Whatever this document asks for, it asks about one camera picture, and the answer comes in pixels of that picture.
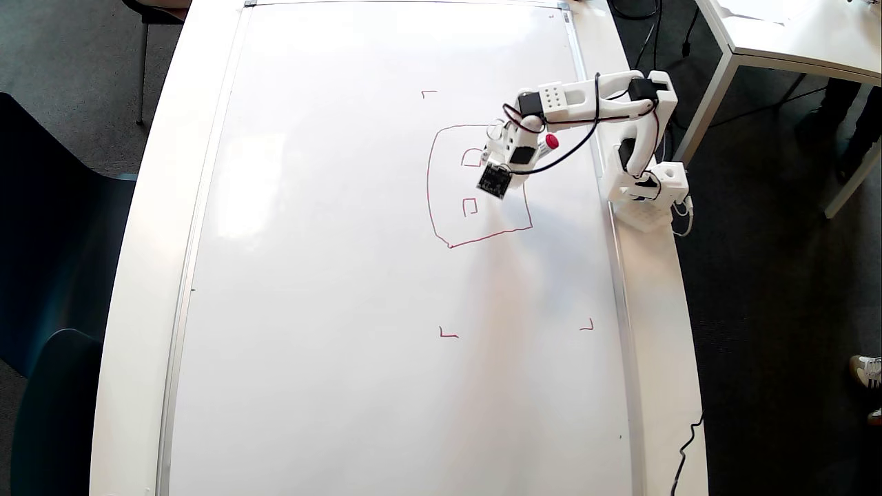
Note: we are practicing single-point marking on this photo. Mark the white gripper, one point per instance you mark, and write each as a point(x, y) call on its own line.
point(492, 148)

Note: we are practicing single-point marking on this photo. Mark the red whiteboard marker pen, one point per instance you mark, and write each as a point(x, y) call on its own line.
point(551, 142)

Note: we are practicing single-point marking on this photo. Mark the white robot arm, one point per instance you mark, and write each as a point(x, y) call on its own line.
point(555, 100)

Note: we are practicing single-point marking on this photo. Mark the large white whiteboard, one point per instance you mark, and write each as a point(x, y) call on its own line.
point(344, 275)

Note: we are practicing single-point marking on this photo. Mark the white side table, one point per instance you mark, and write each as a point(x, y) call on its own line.
point(792, 41)

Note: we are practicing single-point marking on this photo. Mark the person in dark trousers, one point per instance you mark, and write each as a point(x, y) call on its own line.
point(837, 103)

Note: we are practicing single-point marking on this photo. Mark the black metal leg chair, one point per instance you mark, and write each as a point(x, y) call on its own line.
point(155, 10)

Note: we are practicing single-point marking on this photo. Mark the white sneaker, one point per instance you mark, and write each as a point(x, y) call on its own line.
point(868, 372)
point(876, 416)

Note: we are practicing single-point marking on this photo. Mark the dark blue chair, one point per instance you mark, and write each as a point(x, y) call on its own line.
point(55, 413)
point(55, 227)

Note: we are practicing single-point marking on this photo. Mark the black wrist camera board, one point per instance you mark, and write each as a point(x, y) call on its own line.
point(495, 180)

